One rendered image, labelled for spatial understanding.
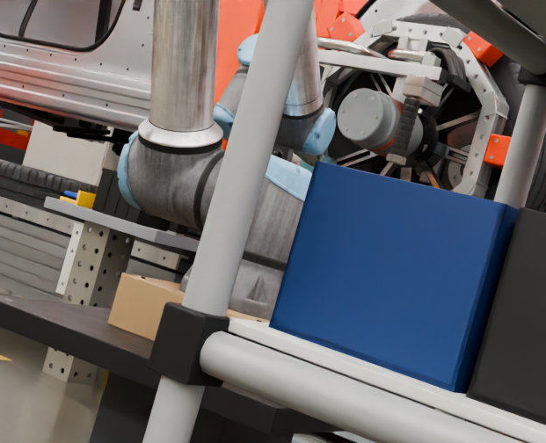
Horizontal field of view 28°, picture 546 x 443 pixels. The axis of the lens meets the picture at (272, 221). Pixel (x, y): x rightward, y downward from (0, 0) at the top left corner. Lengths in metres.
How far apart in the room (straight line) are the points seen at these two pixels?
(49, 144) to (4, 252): 5.39
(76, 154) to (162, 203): 6.84
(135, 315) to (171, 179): 0.24
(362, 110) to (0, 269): 1.46
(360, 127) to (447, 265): 1.99
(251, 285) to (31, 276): 1.73
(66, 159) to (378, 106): 6.36
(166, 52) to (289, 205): 0.33
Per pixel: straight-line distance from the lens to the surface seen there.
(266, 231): 1.85
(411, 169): 2.82
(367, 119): 2.62
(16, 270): 3.55
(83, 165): 8.70
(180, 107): 1.89
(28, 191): 3.84
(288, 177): 1.85
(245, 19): 3.02
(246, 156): 0.67
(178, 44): 1.86
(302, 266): 0.69
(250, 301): 1.83
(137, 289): 1.87
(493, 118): 2.63
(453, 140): 3.31
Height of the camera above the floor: 0.53
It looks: level
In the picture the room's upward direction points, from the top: 16 degrees clockwise
